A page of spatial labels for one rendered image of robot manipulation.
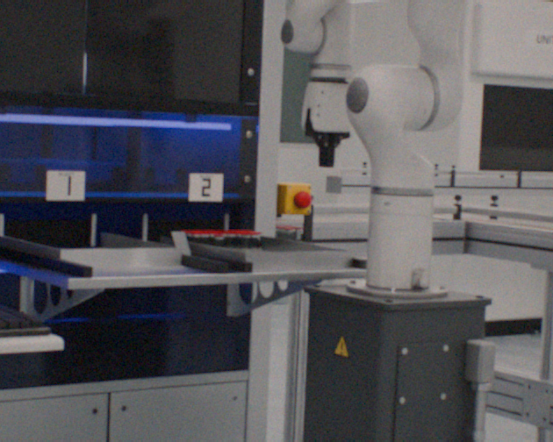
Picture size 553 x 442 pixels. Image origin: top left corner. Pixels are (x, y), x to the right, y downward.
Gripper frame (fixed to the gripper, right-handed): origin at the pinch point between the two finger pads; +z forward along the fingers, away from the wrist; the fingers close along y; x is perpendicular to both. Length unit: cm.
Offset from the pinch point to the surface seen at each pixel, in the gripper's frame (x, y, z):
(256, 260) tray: 2.4, 17.5, 20.2
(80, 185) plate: -34, 38, 8
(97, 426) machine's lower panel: -35, 32, 60
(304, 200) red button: -31.1, -17.3, 10.9
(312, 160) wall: -495, -357, 16
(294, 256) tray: 2.4, 8.6, 19.7
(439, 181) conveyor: -304, -299, 19
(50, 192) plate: -34, 44, 10
